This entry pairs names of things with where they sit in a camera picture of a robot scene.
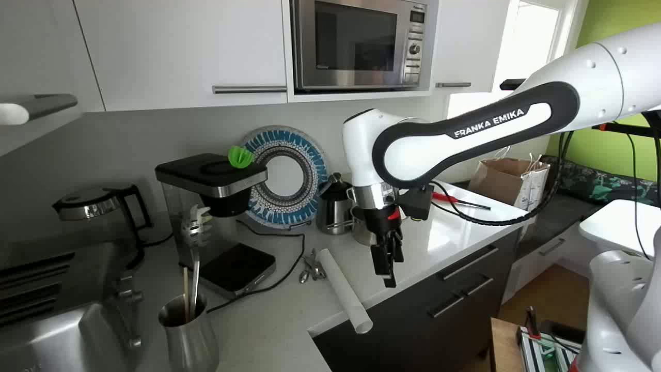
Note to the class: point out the white grey extractor hood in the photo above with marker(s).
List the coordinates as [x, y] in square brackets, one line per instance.
[33, 105]

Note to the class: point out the steel faucet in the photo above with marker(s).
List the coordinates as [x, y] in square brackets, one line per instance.
[128, 306]

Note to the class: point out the wooden stick utensil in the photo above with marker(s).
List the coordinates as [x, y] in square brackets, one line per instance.
[185, 292]

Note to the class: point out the dark drawer cabinet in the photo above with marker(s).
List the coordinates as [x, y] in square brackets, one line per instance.
[414, 323]

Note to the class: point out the steel slotted spatula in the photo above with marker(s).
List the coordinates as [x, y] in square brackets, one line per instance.
[196, 230]

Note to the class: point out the microwave door dark window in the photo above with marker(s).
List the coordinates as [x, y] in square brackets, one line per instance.
[355, 41]

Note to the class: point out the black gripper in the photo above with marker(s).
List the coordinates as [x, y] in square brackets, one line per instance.
[382, 221]

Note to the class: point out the wide white cabinet door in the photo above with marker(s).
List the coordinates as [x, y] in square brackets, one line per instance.
[178, 48]

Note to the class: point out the blue patterned decorative plate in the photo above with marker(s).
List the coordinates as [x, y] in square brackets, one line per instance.
[306, 161]

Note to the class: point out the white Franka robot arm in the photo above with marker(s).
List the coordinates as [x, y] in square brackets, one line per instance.
[427, 148]

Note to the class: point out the black steel coffee machine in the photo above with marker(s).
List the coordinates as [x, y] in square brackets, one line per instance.
[207, 176]

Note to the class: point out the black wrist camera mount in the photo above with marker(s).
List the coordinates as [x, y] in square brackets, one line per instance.
[417, 203]

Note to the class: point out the steel toaster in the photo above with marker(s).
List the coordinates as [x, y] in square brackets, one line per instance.
[33, 286]

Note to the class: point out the white rolling pin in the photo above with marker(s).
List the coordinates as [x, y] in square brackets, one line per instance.
[344, 292]

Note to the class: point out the open cardboard box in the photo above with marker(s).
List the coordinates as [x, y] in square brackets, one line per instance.
[506, 180]

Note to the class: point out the dark patterned bench cushion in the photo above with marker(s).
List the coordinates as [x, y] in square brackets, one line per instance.
[606, 186]

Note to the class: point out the steel utensil cup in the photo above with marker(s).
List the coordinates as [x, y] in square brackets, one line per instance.
[188, 341]

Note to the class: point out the small green plastic object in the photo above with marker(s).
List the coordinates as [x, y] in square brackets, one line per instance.
[240, 157]

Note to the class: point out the narrow white cabinet door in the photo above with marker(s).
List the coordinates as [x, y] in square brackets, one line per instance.
[467, 38]

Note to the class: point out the steel carafe black lid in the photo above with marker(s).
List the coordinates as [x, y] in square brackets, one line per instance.
[335, 207]

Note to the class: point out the stainless steel microwave body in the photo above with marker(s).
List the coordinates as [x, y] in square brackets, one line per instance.
[417, 41]

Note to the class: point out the white low drawer unit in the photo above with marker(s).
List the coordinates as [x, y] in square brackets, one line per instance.
[550, 255]

